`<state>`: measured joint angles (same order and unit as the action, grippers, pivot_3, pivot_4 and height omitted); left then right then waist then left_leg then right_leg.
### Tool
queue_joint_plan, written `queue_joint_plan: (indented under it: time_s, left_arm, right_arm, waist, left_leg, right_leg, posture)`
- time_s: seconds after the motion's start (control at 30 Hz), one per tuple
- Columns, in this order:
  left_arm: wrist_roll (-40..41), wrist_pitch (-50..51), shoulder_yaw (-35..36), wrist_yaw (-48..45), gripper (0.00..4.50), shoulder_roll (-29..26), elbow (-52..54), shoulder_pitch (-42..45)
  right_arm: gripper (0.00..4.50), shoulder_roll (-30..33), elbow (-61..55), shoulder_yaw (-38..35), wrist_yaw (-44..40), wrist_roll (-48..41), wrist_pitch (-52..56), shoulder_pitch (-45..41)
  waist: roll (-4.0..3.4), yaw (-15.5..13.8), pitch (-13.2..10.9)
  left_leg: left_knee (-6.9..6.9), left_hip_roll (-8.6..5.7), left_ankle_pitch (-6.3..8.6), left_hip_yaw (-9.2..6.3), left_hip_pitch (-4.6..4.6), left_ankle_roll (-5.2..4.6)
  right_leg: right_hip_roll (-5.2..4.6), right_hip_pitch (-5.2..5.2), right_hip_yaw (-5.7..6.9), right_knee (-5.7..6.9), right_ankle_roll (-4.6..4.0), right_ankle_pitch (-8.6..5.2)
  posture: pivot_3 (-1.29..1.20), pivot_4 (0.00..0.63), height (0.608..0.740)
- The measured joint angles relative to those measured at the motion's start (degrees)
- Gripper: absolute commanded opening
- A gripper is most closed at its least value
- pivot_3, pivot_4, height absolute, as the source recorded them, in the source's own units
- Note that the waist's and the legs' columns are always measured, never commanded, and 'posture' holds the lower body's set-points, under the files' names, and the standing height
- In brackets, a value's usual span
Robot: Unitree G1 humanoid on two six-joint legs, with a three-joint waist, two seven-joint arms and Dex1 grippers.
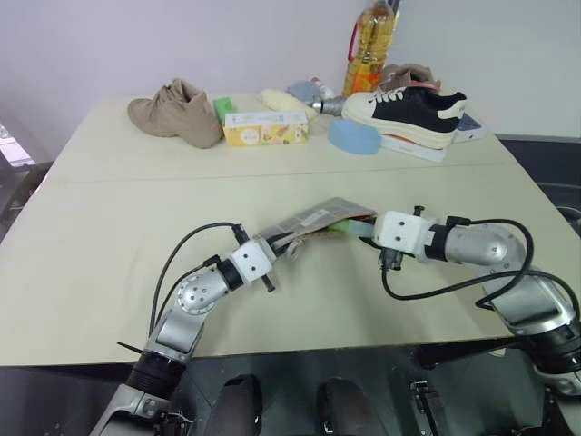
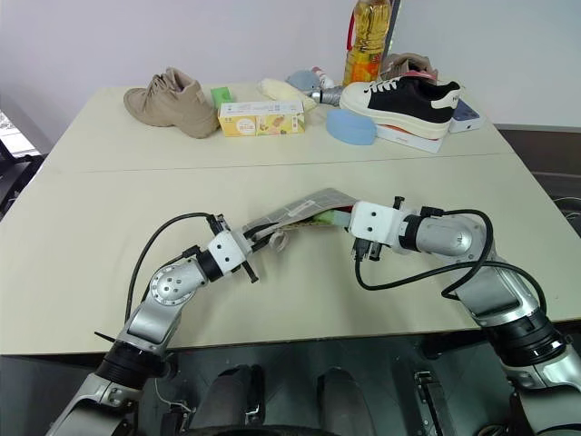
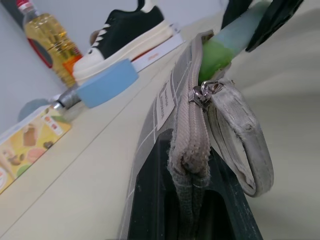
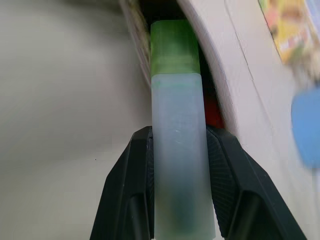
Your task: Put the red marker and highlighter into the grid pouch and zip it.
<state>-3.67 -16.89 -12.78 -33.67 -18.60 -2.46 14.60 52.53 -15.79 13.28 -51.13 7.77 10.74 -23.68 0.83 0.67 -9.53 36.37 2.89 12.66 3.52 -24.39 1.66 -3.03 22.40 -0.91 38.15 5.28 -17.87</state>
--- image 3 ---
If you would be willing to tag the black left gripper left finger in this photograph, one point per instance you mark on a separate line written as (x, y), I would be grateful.
(152, 200)

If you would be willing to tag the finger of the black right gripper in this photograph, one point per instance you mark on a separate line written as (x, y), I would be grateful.
(233, 11)
(275, 22)

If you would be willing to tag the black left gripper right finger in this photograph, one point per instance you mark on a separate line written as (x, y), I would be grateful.
(232, 215)

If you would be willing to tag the green highlighter pen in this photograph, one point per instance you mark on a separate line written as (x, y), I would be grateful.
(230, 42)

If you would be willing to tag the grey grid zip pouch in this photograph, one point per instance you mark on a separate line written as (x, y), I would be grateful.
(192, 130)

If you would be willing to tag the white flat box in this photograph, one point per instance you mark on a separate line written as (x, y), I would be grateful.
(160, 51)

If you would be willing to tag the black and white sneaker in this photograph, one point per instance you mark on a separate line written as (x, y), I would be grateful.
(125, 37)

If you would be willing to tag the silver tube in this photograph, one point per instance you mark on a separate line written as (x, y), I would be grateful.
(67, 98)

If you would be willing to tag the yellow printed food box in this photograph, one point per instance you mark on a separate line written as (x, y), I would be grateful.
(27, 147)

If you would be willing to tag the yellow cooking oil bottle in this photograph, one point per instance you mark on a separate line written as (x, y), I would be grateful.
(50, 40)

